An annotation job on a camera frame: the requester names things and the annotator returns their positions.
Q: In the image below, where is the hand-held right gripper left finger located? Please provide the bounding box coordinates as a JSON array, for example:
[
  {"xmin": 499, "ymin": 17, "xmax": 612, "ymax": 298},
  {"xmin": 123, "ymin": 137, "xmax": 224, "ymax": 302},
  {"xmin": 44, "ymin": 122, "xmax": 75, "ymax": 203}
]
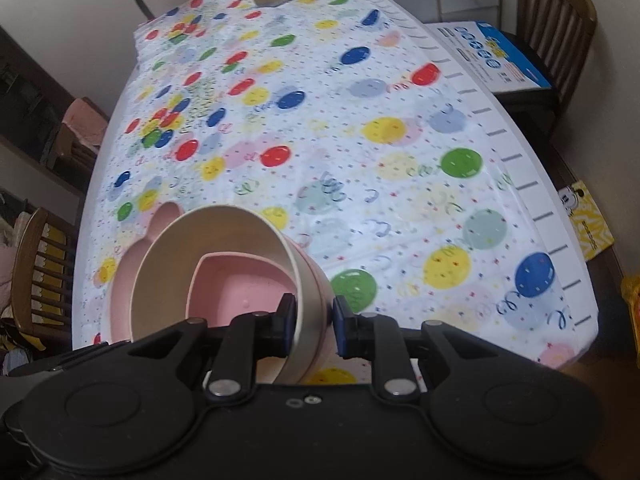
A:
[{"xmin": 127, "ymin": 292, "xmax": 299, "ymax": 402}]

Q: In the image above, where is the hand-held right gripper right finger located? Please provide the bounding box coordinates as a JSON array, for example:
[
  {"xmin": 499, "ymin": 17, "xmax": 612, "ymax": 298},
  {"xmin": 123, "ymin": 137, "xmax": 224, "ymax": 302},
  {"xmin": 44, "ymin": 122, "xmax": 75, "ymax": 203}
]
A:
[{"xmin": 332, "ymin": 295, "xmax": 503, "ymax": 402}]

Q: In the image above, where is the small pink bowl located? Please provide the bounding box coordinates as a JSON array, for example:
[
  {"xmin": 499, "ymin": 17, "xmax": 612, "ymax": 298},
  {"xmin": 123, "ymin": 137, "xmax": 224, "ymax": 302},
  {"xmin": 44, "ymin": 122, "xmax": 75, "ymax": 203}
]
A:
[{"xmin": 186, "ymin": 254, "xmax": 297, "ymax": 383}]

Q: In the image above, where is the cream bowl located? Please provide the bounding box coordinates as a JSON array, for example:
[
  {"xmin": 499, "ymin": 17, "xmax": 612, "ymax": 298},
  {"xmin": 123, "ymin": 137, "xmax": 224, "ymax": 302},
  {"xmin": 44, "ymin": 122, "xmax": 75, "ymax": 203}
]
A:
[{"xmin": 136, "ymin": 205, "xmax": 333, "ymax": 386}]

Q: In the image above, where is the pink pig-shaped plate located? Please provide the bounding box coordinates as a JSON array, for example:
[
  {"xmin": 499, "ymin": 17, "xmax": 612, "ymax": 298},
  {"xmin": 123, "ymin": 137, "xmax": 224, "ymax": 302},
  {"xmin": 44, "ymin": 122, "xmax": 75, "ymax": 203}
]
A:
[{"xmin": 107, "ymin": 201, "xmax": 201, "ymax": 343}]

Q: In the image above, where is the balloon print tablecloth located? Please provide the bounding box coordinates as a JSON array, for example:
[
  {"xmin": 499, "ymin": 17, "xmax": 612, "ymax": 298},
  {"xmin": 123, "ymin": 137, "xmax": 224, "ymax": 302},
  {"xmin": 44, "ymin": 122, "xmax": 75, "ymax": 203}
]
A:
[{"xmin": 70, "ymin": 0, "xmax": 601, "ymax": 386}]

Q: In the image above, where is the wooden chair with yellow cushion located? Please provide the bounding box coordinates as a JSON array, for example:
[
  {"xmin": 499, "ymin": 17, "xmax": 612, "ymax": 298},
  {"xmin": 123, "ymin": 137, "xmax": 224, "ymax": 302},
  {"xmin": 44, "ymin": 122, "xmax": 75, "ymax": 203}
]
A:
[{"xmin": 9, "ymin": 207, "xmax": 78, "ymax": 358}]

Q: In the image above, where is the yellow cartoon mouse bag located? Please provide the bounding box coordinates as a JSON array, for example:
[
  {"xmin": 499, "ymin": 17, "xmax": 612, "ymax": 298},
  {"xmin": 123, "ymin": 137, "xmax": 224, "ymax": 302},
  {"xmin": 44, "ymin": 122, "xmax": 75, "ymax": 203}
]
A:
[{"xmin": 556, "ymin": 181, "xmax": 620, "ymax": 262}]

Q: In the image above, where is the wooden chair with towel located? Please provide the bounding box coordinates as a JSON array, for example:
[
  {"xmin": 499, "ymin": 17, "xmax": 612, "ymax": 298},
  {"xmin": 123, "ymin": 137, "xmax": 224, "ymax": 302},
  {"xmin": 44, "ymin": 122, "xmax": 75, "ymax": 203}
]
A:
[{"xmin": 42, "ymin": 97, "xmax": 110, "ymax": 173}]

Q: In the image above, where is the pink towel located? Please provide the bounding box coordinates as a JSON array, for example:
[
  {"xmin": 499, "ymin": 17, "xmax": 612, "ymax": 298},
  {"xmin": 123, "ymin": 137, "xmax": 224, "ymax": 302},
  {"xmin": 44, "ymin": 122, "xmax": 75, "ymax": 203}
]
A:
[{"xmin": 62, "ymin": 97, "xmax": 110, "ymax": 148}]

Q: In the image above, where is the blue white printed box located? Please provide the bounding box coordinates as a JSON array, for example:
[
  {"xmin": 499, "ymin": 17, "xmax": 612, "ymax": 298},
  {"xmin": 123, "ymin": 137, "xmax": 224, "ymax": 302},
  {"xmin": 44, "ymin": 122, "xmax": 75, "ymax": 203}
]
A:
[{"xmin": 434, "ymin": 21, "xmax": 557, "ymax": 95}]

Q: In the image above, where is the brown slatted wooden chair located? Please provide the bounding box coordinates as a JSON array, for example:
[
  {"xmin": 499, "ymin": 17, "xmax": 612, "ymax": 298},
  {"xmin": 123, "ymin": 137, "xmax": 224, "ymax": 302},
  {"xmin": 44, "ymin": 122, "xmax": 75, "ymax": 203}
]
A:
[{"xmin": 492, "ymin": 0, "xmax": 598, "ymax": 138}]

